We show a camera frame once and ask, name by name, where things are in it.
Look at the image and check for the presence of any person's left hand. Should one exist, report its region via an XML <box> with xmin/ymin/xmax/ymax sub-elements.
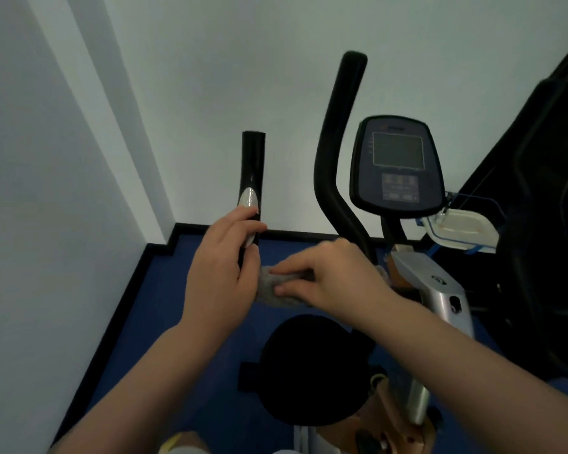
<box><xmin>177</xmin><ymin>205</ymin><xmax>269</xmax><ymax>332</ymax></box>

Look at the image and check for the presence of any person's right hand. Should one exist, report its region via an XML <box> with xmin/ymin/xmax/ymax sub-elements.
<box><xmin>270</xmin><ymin>238</ymin><xmax>402</xmax><ymax>334</ymax></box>

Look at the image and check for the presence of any gray cleaning cloth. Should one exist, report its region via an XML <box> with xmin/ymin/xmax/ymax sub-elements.
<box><xmin>255</xmin><ymin>265</ymin><xmax>316</xmax><ymax>309</ymax></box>

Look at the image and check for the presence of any black handlebar with silver sensor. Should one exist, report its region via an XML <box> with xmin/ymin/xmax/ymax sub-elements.
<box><xmin>237</xmin><ymin>131</ymin><xmax>267</xmax><ymax>271</ymax></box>

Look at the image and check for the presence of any person's left forearm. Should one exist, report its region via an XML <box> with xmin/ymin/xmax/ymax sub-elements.
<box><xmin>47</xmin><ymin>319</ymin><xmax>249</xmax><ymax>454</ymax></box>

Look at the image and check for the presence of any person's right forearm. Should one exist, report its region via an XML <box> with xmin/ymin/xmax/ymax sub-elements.
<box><xmin>357</xmin><ymin>289</ymin><xmax>568</xmax><ymax>454</ymax></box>

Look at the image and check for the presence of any black round bike seat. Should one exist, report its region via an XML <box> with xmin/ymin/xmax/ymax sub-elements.
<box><xmin>258</xmin><ymin>314</ymin><xmax>377</xmax><ymax>428</ymax></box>

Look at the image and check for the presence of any exercise bike console display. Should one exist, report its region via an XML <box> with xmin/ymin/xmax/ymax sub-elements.
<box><xmin>349</xmin><ymin>115</ymin><xmax>447</xmax><ymax>220</ymax></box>

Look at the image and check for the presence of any large black exercise machine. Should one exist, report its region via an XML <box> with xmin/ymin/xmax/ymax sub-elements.
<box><xmin>452</xmin><ymin>28</ymin><xmax>568</xmax><ymax>384</ymax></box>

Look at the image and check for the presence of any silver bike frame post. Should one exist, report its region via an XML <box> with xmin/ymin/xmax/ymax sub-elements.
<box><xmin>389</xmin><ymin>249</ymin><xmax>475</xmax><ymax>427</ymax></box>

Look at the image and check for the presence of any black curved handlebar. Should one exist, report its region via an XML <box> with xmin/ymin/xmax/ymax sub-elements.
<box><xmin>313</xmin><ymin>51</ymin><xmax>374</xmax><ymax>261</ymax></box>

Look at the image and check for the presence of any white tray with blue frame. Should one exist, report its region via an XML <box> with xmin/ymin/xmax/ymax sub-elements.
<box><xmin>419</xmin><ymin>193</ymin><xmax>501</xmax><ymax>255</ymax></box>

